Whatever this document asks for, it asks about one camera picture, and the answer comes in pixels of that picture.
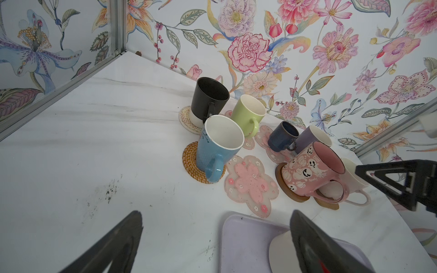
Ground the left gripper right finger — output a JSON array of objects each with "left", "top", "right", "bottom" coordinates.
[{"left": 290, "top": 210, "right": 374, "bottom": 273}]

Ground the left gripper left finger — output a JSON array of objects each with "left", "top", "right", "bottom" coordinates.
[{"left": 62, "top": 210, "right": 143, "bottom": 273}]

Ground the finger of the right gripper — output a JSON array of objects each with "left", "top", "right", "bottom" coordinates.
[
  {"left": 386, "top": 191, "right": 422, "bottom": 212},
  {"left": 355, "top": 160, "right": 425, "bottom": 196}
]

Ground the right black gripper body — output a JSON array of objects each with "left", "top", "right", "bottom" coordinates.
[{"left": 410, "top": 160, "right": 437, "bottom": 215}]

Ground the brown paw cork coaster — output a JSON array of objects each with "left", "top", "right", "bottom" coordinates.
[{"left": 314, "top": 198, "right": 339, "bottom": 210}]

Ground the brown round wooden coaster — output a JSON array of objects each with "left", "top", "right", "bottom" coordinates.
[{"left": 275, "top": 163, "right": 310, "bottom": 202}]

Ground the pink tall mug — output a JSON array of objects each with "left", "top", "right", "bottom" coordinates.
[{"left": 282, "top": 142, "right": 349, "bottom": 204}]

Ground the pink flower coaster front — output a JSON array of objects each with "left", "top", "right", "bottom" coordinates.
[{"left": 224, "top": 155, "right": 279, "bottom": 218}]

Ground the pink flower coaster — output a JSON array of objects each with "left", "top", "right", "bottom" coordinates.
[
  {"left": 224, "top": 155, "right": 279, "bottom": 218},
  {"left": 254, "top": 125, "right": 294, "bottom": 164},
  {"left": 224, "top": 110, "right": 255, "bottom": 150}
]

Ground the cream mug purple handle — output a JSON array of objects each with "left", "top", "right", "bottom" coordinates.
[{"left": 294, "top": 125, "right": 332, "bottom": 154}]

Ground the woven rattan round coaster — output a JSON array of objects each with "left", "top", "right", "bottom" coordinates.
[{"left": 182, "top": 141, "right": 226, "bottom": 184}]

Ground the small dark blue mug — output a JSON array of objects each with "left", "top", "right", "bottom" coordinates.
[{"left": 267, "top": 121, "right": 299, "bottom": 152}]

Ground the multicolour embroidered round coaster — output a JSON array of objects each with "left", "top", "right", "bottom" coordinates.
[{"left": 178, "top": 106, "right": 202, "bottom": 135}]

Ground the blue mug white inside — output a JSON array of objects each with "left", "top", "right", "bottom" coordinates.
[{"left": 196, "top": 115, "right": 245, "bottom": 183}]

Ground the cream mug green handle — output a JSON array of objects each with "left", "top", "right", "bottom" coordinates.
[{"left": 231, "top": 94, "right": 266, "bottom": 139}]

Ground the black mug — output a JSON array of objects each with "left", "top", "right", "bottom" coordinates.
[{"left": 189, "top": 77, "right": 230, "bottom": 128}]

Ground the red inside white mug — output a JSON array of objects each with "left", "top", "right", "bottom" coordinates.
[{"left": 269, "top": 231, "right": 330, "bottom": 273}]

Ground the lavender serving tray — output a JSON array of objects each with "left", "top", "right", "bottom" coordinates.
[{"left": 219, "top": 212, "right": 376, "bottom": 273}]

